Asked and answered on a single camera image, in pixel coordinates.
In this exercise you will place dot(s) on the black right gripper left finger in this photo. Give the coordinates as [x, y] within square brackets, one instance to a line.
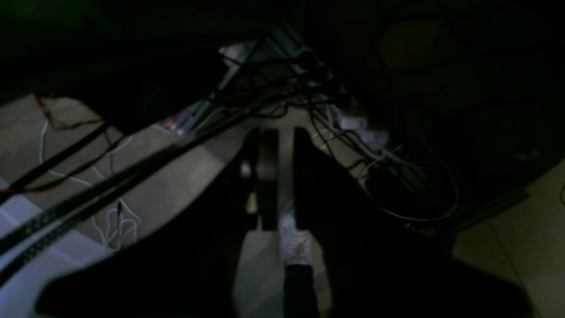
[186, 268]

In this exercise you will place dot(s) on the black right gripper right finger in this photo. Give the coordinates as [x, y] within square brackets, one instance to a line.
[376, 267]

